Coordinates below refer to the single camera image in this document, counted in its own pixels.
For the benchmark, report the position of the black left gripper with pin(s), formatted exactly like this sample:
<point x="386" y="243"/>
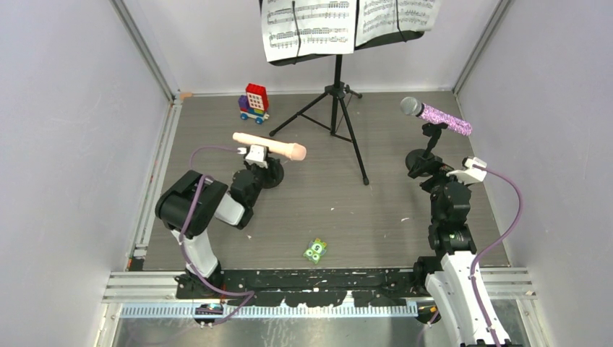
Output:
<point x="249" y="167"/>

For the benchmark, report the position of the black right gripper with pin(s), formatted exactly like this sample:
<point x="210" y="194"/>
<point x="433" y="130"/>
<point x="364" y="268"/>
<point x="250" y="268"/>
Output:
<point x="434" y="166"/>

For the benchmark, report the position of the beige microphone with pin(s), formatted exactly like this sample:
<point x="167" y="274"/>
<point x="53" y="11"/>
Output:
<point x="292" y="151"/>

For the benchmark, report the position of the black music stand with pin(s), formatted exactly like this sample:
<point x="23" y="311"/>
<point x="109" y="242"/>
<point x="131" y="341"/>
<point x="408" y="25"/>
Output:
<point x="338" y="90"/>

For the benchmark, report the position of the sheet music page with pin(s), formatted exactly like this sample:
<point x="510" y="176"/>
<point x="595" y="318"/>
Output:
<point x="397" y="20"/>
<point x="295" y="29"/>

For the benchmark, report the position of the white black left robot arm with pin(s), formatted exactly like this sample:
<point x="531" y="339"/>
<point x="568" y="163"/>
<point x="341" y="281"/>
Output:
<point x="187" y="208"/>

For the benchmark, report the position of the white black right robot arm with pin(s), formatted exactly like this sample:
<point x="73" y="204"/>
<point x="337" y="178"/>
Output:
<point x="452" y="276"/>

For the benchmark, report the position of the purple glitter microphone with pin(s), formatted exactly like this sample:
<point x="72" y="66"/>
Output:
<point x="411" y="106"/>

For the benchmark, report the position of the colourful toy block truck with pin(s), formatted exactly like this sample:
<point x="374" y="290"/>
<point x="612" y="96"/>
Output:
<point x="254" y="104"/>

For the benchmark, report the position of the green toy block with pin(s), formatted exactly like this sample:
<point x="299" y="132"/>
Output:
<point x="316" y="249"/>

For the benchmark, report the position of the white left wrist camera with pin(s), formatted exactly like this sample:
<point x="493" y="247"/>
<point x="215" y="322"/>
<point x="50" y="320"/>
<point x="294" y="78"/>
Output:
<point x="254" y="155"/>

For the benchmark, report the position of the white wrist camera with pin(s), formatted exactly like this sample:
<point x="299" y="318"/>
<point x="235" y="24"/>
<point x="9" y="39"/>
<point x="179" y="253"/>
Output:
<point x="472" y="173"/>
<point x="254" y="155"/>

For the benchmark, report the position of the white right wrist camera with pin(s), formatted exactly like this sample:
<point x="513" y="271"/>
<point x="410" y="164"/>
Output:
<point x="472" y="173"/>

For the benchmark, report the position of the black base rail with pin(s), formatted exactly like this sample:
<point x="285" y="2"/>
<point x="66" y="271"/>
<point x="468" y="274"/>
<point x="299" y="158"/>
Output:
<point x="316" y="287"/>

